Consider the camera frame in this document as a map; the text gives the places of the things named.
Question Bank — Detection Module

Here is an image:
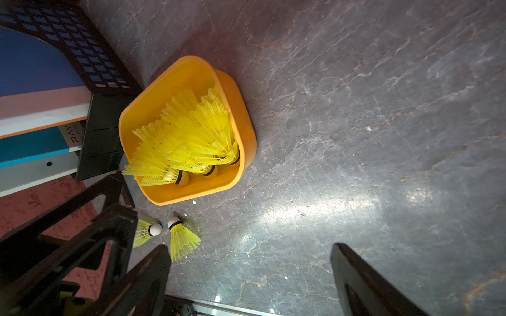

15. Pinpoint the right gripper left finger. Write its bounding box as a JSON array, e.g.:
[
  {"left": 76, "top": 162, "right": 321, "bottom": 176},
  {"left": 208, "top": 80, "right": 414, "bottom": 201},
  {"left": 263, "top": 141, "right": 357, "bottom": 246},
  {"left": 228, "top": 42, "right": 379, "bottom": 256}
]
[{"left": 82, "top": 244, "right": 171, "bottom": 315}]

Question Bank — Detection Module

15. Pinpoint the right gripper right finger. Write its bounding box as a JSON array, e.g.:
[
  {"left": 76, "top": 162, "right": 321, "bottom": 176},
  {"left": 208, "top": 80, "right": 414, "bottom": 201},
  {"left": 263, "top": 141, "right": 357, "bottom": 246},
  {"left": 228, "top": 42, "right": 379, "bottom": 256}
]
[{"left": 330, "top": 243, "right": 426, "bottom": 315}]

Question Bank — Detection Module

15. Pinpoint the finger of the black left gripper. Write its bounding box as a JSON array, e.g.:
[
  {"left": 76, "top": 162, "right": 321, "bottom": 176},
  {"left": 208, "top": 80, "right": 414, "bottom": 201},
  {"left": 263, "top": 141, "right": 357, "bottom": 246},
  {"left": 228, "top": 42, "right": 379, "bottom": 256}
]
[{"left": 1, "top": 174, "right": 138, "bottom": 315}]

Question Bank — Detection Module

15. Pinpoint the yellow plastic storage box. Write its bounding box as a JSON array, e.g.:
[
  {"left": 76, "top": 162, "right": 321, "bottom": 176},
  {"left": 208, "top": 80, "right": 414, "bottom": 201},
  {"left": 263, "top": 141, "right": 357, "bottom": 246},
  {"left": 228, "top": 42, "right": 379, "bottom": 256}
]
[{"left": 119, "top": 56, "right": 257, "bottom": 206}]

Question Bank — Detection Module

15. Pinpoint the green shuttlecock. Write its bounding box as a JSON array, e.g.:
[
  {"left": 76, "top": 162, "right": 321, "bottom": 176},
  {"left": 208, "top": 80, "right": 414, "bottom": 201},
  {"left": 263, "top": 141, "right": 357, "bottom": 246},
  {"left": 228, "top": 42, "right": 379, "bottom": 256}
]
[
  {"left": 133, "top": 219, "right": 163, "bottom": 248},
  {"left": 168, "top": 217, "right": 201, "bottom": 261}
]

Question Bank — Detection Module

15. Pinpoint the white grey book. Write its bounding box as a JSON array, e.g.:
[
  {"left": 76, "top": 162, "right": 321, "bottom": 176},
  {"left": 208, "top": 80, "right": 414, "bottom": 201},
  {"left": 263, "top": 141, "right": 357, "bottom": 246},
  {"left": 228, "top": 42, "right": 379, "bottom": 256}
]
[{"left": 1, "top": 152, "right": 79, "bottom": 197}]

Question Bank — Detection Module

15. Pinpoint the teal book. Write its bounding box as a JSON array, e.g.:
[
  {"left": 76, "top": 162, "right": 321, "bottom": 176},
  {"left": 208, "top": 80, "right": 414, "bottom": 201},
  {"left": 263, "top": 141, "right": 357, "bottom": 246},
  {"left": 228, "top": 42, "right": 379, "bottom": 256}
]
[{"left": 1, "top": 121, "right": 86, "bottom": 168}]

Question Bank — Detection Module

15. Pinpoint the orange blue book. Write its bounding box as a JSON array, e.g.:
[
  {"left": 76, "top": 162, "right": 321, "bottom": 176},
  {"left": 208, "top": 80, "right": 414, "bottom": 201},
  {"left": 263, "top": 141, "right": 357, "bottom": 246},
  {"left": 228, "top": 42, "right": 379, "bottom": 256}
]
[{"left": 1, "top": 27, "right": 91, "bottom": 138}]

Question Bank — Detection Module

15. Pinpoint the black mesh file organizer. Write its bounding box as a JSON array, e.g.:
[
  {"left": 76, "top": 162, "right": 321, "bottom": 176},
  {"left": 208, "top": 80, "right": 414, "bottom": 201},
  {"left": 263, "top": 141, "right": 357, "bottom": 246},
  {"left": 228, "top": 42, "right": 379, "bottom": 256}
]
[{"left": 1, "top": 1, "right": 142, "bottom": 181}]

